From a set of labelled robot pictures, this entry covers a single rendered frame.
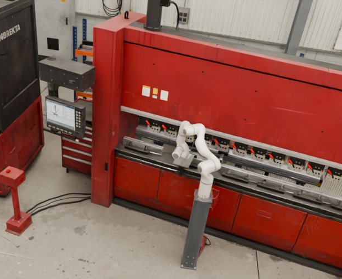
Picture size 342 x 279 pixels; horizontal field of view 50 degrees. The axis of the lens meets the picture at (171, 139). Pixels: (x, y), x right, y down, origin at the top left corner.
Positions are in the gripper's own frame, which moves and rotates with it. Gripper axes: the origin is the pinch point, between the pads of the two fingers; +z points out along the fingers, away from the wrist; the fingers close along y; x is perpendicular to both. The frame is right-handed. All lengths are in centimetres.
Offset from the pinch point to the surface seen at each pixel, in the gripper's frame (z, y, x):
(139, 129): 32, -65, -20
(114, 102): -13, -81, 34
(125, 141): 5, -72, -25
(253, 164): 31, 80, -24
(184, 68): 4, -13, 82
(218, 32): 427, -50, 14
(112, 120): -17, -81, 12
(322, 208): -6, 161, -31
